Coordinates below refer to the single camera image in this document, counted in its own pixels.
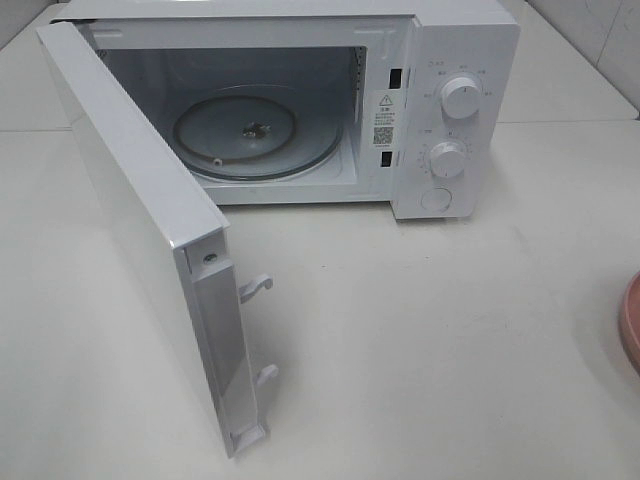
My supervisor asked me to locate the white round door button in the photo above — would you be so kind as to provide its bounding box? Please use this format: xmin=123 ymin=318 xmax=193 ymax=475
xmin=420 ymin=187 xmax=452 ymax=212

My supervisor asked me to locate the white microwave door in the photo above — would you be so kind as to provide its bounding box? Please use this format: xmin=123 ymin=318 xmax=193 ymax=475
xmin=37 ymin=22 xmax=278 ymax=457

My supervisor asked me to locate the white microwave knob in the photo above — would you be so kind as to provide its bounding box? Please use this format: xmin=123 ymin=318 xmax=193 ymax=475
xmin=439 ymin=73 xmax=481 ymax=120
xmin=429 ymin=141 xmax=467 ymax=179

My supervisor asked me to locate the pink plate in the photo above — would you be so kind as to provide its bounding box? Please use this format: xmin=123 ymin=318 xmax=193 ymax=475
xmin=618 ymin=273 xmax=639 ymax=372

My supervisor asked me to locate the white microwave oven body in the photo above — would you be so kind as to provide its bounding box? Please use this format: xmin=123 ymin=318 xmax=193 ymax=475
xmin=45 ymin=1 xmax=520 ymax=220

